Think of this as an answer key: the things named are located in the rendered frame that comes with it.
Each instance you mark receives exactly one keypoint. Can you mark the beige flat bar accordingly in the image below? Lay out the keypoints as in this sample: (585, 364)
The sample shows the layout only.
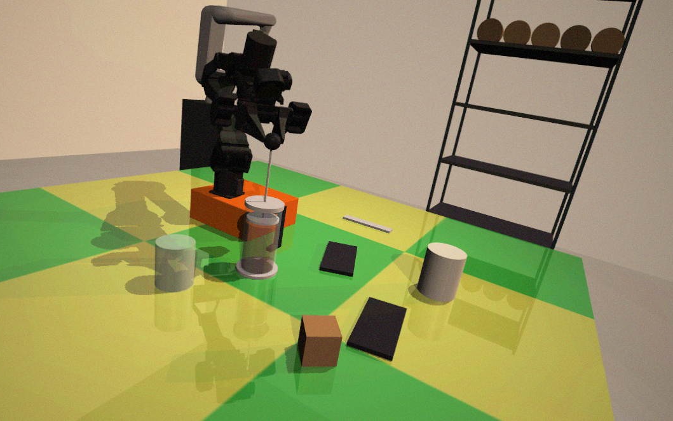
(368, 223)

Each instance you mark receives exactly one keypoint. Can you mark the french press coffee maker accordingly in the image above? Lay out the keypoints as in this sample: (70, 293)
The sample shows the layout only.
(262, 229)

